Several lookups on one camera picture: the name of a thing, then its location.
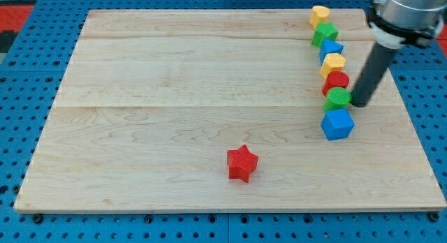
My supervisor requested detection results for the blue cube block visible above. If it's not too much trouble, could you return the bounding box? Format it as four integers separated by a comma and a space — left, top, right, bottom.
321, 109, 355, 140

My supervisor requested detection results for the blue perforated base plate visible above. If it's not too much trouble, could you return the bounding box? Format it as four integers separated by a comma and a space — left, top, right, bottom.
1, 0, 446, 242

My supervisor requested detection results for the light wooden board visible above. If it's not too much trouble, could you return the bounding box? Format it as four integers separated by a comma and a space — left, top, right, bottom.
14, 9, 446, 214

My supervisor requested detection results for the red star block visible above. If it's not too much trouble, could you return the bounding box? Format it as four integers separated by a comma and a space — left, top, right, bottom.
227, 145, 258, 183

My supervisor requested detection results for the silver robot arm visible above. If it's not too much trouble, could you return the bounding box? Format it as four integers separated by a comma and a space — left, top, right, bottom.
367, 0, 446, 50

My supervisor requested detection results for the blue triangle block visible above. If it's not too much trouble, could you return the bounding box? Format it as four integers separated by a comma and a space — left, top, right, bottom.
318, 38, 344, 65

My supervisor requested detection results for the red circle block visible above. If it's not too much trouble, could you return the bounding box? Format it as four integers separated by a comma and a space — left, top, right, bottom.
322, 71, 350, 96

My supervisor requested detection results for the yellow heart block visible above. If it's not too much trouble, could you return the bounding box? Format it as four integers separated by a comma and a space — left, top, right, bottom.
309, 6, 330, 29

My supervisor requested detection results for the green circle block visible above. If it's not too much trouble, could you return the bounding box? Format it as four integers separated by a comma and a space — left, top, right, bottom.
323, 87, 352, 112

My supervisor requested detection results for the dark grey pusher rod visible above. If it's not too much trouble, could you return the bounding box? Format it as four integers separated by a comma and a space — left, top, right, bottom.
351, 42, 397, 108

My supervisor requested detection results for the green star block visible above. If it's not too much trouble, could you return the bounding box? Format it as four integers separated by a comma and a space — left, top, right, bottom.
311, 22, 339, 47

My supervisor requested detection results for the yellow hexagon block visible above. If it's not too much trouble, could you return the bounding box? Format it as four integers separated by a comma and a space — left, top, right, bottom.
319, 53, 346, 78

